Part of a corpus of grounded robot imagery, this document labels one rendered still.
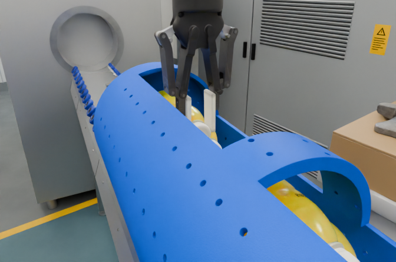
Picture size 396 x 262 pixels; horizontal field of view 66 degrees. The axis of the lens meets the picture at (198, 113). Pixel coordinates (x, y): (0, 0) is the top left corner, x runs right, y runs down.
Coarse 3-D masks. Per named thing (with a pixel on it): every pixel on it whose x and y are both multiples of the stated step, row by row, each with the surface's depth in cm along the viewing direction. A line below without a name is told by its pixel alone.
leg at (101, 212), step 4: (92, 168) 189; (96, 184) 190; (96, 188) 191; (96, 192) 192; (100, 196) 194; (100, 200) 195; (100, 204) 196; (100, 208) 197; (100, 212) 201; (104, 212) 201
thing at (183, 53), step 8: (192, 32) 44; (192, 40) 45; (184, 48) 47; (192, 48) 45; (184, 56) 46; (192, 56) 46; (184, 64) 46; (184, 72) 46; (176, 80) 49; (184, 80) 47; (184, 88) 47; (184, 96) 48
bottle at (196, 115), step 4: (160, 92) 65; (164, 92) 65; (164, 96) 63; (168, 96) 62; (168, 100) 60; (172, 100) 60; (172, 104) 58; (192, 108) 56; (196, 108) 57; (192, 112) 54; (196, 112) 55; (200, 112) 57; (192, 116) 54; (196, 116) 54; (200, 116) 55; (192, 120) 53; (196, 120) 53; (200, 120) 53
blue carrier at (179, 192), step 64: (128, 128) 47; (192, 128) 38; (128, 192) 40; (192, 192) 30; (256, 192) 26; (320, 192) 46; (192, 256) 26; (256, 256) 22; (320, 256) 20; (384, 256) 38
